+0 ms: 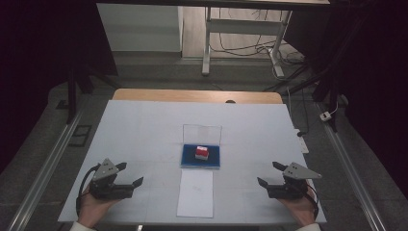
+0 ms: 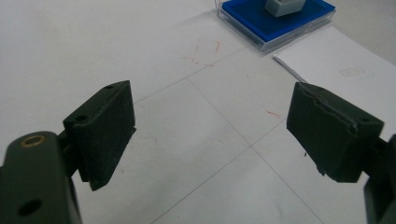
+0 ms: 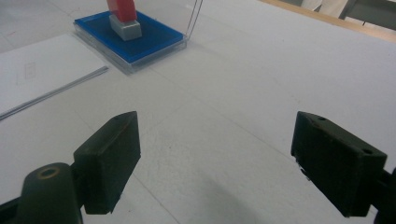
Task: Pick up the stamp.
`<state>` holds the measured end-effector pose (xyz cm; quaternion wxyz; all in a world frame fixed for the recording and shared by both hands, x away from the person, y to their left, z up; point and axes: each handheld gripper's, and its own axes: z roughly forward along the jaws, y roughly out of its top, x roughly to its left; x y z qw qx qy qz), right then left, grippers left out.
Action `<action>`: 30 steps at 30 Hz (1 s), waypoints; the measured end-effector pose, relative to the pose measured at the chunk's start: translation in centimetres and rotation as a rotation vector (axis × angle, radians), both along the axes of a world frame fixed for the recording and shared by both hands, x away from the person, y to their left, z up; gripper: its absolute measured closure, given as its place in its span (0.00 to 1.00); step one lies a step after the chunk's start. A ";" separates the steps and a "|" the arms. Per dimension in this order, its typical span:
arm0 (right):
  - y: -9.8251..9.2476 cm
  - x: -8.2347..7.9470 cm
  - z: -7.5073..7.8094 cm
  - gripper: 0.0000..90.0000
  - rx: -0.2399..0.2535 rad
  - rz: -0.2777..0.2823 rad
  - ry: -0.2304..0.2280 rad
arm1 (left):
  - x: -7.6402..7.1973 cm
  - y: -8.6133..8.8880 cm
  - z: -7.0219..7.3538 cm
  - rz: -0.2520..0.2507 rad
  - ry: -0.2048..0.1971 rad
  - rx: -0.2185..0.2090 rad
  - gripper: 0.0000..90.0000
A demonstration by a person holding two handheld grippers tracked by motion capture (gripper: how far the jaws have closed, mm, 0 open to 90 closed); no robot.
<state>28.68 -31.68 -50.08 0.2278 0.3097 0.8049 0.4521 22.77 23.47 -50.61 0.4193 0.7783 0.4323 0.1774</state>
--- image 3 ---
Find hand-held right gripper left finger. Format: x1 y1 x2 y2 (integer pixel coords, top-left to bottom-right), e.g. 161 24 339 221
72 110 142 216

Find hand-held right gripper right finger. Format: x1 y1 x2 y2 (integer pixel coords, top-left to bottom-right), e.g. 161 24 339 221
290 110 389 218

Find blue ink pad clear case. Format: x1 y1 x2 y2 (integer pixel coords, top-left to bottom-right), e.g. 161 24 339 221
73 0 205 76

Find white paper sheet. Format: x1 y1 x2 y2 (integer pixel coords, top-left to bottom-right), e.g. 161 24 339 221
0 33 109 121

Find wooden table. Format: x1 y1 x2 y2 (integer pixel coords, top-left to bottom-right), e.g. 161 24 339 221
258 0 396 44

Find white desk frame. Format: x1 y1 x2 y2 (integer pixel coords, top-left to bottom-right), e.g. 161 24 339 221
300 0 351 19

